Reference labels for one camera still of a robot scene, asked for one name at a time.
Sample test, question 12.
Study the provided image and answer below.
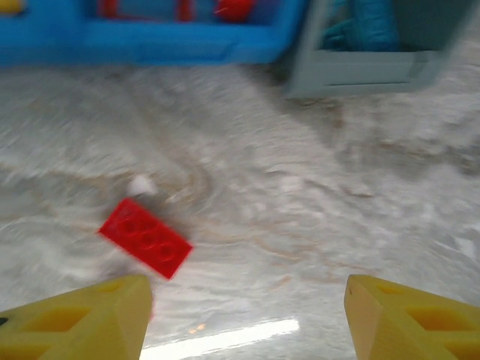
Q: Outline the orange-yellow lego brick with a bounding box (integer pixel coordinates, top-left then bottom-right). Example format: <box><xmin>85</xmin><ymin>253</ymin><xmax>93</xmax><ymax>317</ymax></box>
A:
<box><xmin>0</xmin><ymin>0</ymin><xmax>24</xmax><ymax>16</ymax></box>

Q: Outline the blue two-compartment plastic bin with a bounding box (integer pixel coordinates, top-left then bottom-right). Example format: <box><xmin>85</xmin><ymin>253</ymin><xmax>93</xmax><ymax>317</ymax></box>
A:
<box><xmin>0</xmin><ymin>0</ymin><xmax>312</xmax><ymax>69</ymax></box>

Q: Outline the grey plastic bin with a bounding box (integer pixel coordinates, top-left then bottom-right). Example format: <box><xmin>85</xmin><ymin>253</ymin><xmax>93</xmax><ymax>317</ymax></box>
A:
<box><xmin>283</xmin><ymin>0</ymin><xmax>470</xmax><ymax>100</ymax></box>

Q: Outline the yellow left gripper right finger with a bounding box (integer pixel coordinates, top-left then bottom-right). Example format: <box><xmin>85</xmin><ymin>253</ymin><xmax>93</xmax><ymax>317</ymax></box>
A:
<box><xmin>344</xmin><ymin>274</ymin><xmax>480</xmax><ymax>360</ymax></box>

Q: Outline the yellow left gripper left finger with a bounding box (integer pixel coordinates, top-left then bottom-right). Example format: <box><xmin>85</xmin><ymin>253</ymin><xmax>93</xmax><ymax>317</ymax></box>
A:
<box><xmin>0</xmin><ymin>274</ymin><xmax>153</xmax><ymax>360</ymax></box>

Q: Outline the white scrap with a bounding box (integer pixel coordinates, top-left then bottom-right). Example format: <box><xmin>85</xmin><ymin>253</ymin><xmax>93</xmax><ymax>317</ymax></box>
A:
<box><xmin>125</xmin><ymin>174</ymin><xmax>158</xmax><ymax>197</ymax></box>

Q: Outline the long red lego brick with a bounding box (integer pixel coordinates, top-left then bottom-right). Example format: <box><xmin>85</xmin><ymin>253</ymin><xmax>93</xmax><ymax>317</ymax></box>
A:
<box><xmin>97</xmin><ymin>197</ymin><xmax>195</xmax><ymax>281</ymax></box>

